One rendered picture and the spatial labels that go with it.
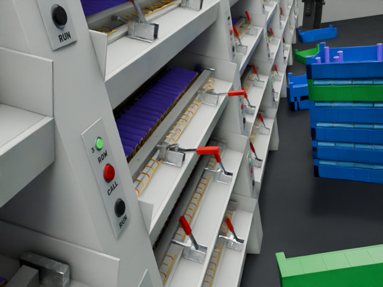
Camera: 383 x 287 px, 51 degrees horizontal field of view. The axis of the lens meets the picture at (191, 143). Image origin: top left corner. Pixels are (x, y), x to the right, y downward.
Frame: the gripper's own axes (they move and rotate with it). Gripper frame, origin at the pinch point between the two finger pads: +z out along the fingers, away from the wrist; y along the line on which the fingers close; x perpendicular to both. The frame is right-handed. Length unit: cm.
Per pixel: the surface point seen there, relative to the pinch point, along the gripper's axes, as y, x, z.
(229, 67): -29.0, 12.3, 12.5
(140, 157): -75, 6, 23
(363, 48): 39.5, -10.0, 8.9
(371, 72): 20.9, -15.4, 15.8
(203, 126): -55, 6, 22
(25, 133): -102, -3, 12
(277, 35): 109, 44, 5
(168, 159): -70, 4, 24
